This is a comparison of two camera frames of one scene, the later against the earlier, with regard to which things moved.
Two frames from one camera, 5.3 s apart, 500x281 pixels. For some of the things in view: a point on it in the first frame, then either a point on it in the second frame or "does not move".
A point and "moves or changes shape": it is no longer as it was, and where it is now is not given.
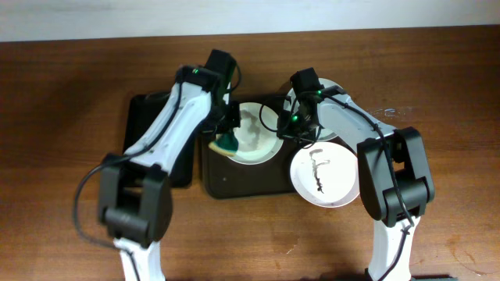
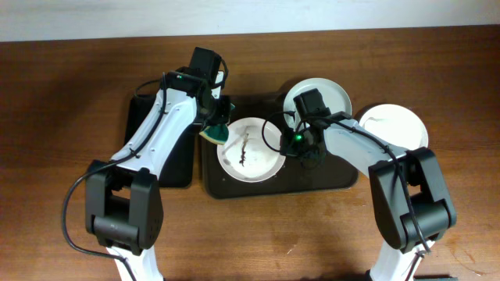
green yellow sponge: x=225 y=143 moves or changes shape
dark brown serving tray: x=229 y=176 does not move
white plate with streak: x=325 y=174 -> x=251 y=152
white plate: x=257 y=136 -> x=396 y=125
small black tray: x=141 y=112 does not move
